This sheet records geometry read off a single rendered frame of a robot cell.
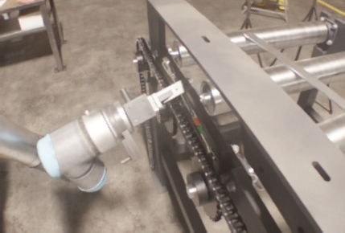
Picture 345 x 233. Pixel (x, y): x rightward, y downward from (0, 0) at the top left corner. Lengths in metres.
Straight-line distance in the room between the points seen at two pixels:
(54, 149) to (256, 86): 0.39
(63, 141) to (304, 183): 0.44
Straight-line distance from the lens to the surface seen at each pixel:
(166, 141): 1.34
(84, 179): 0.64
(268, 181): 0.49
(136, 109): 0.53
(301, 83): 1.00
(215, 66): 0.44
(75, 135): 0.56
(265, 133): 0.34
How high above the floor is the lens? 1.40
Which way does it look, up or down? 40 degrees down
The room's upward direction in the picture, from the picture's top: 2 degrees counter-clockwise
